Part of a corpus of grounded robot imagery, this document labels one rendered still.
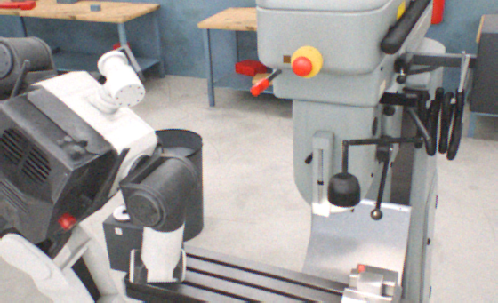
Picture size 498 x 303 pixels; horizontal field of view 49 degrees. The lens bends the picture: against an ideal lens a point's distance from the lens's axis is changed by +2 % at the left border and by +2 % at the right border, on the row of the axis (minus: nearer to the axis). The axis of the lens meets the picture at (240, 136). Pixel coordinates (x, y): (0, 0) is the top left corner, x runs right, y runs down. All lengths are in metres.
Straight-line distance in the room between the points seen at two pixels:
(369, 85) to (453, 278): 2.33
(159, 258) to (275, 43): 0.54
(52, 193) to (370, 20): 0.68
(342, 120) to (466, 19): 4.35
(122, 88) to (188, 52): 5.45
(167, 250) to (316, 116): 0.46
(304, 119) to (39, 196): 0.61
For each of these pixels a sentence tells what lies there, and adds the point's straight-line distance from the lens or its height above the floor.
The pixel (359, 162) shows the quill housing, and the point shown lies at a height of 1.47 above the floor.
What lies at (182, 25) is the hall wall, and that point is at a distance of 6.48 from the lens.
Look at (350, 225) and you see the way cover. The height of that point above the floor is 1.01.
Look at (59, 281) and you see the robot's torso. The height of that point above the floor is 1.24.
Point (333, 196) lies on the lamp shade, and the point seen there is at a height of 1.46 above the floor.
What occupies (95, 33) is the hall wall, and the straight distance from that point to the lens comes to 7.26.
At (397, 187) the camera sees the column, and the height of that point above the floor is 1.16.
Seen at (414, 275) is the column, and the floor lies 0.81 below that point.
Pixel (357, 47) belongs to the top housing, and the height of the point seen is 1.79.
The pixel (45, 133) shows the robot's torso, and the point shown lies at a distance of 1.09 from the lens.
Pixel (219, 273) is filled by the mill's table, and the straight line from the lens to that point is 1.81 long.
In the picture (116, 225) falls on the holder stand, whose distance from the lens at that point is 1.78.
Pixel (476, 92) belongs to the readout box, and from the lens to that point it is 1.50.
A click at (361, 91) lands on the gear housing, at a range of 1.18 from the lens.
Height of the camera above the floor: 2.08
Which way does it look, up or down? 25 degrees down
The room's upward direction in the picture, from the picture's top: 3 degrees counter-clockwise
